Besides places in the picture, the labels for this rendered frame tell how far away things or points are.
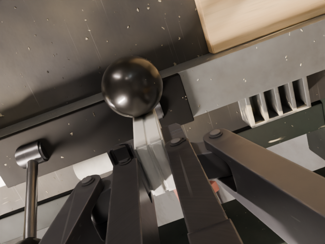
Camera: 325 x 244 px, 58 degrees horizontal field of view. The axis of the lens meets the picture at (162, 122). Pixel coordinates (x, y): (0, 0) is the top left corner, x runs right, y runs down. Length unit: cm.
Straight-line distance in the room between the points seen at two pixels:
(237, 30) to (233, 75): 5
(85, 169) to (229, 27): 21
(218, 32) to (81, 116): 16
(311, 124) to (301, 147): 166
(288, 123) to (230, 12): 20
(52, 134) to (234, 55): 19
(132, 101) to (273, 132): 31
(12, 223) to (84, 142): 23
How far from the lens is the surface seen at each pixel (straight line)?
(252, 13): 33
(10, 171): 33
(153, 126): 16
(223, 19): 32
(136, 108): 17
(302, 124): 47
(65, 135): 30
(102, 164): 33
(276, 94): 34
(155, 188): 15
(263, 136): 44
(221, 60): 30
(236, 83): 31
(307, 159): 216
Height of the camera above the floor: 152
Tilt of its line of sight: 29 degrees down
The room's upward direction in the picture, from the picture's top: 122 degrees counter-clockwise
